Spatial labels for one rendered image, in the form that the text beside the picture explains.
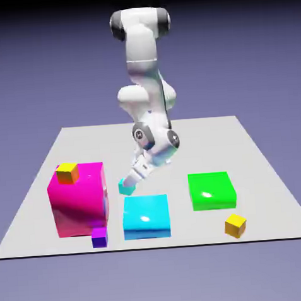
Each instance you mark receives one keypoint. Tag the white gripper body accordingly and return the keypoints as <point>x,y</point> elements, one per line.
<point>138,174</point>

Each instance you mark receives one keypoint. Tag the small cyan cube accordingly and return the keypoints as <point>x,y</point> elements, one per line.
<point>126,190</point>

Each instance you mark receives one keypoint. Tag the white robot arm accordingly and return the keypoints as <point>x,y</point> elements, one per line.
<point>140,47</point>

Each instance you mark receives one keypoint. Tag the small yellow cube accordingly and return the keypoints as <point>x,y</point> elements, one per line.
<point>235,226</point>
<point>67,173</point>

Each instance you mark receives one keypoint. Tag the small purple cube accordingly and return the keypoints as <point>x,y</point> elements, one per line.
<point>99,237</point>

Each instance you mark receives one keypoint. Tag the large cyan box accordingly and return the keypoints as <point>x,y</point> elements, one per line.
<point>146,216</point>

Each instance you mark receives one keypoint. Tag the large magenta box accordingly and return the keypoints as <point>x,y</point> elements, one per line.
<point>78,203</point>

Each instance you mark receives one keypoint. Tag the large green box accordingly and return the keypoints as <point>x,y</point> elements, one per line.
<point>211,190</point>

